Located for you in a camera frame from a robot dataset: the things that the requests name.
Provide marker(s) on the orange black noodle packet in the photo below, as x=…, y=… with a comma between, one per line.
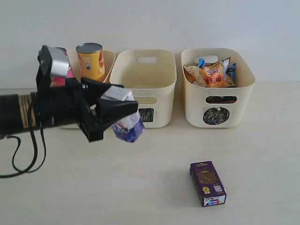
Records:
x=217, y=75

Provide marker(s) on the purple drink carton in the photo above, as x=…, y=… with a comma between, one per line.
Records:
x=207, y=183

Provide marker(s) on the cream bin with square mark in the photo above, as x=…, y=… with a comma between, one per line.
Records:
x=151, y=76

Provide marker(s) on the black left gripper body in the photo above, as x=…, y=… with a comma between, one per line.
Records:
x=65, y=105

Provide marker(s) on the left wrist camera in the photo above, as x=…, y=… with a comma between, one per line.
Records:
x=52, y=61

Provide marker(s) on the pink chips can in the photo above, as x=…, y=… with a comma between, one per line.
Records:
x=60, y=80

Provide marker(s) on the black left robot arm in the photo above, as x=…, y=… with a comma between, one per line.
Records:
x=17, y=113

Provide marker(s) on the cream bin with triangle mark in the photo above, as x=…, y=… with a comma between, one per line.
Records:
x=109, y=60

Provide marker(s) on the blue noodle packet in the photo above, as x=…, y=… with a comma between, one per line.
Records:
x=223, y=66

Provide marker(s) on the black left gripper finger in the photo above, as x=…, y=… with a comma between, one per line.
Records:
x=111, y=111
x=92, y=89

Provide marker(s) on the white blue milk carton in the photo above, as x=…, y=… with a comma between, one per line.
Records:
x=131, y=127

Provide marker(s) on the cream bin with circle mark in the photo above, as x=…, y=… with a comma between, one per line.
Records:
x=217, y=107

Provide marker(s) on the yellow chips can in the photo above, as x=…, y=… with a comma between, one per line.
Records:
x=91, y=61

